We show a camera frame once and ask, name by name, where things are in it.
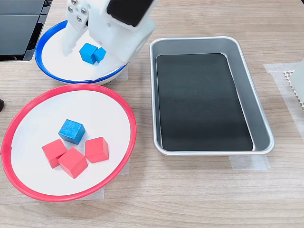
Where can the red-rimmed white plate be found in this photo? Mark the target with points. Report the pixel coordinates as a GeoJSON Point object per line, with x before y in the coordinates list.
{"type": "Point", "coordinates": [35, 133]}

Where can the steel tray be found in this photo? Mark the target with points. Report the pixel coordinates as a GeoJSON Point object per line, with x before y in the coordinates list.
{"type": "Point", "coordinates": [257, 118]}

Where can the light blue cube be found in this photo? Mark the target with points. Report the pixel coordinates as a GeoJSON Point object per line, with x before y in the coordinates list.
{"type": "Point", "coordinates": [87, 52]}
{"type": "Point", "coordinates": [100, 54]}

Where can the black flat device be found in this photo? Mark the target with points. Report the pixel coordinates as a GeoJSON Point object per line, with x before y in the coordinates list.
{"type": "Point", "coordinates": [16, 31]}

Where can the red cube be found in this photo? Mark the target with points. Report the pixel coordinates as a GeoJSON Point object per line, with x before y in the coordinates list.
{"type": "Point", "coordinates": [97, 149]}
{"type": "Point", "coordinates": [53, 150]}
{"type": "Point", "coordinates": [72, 164]}

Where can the black tray mat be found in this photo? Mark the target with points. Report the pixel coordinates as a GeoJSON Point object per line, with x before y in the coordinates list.
{"type": "Point", "coordinates": [202, 102]}

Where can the clear tape strip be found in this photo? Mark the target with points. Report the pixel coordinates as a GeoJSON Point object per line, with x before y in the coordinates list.
{"type": "Point", "coordinates": [249, 162]}
{"type": "Point", "coordinates": [278, 69]}
{"type": "Point", "coordinates": [97, 192]}

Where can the blue-rimmed white plate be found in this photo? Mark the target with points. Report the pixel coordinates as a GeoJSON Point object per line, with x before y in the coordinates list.
{"type": "Point", "coordinates": [51, 64]}

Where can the pale perforated base plate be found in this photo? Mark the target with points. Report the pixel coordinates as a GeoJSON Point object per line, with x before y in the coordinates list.
{"type": "Point", "coordinates": [287, 75]}

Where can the blue cube with grained faces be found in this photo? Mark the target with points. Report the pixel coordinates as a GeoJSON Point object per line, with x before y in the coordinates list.
{"type": "Point", "coordinates": [71, 130]}

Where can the small black object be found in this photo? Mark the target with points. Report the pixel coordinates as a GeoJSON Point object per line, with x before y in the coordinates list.
{"type": "Point", "coordinates": [1, 105]}

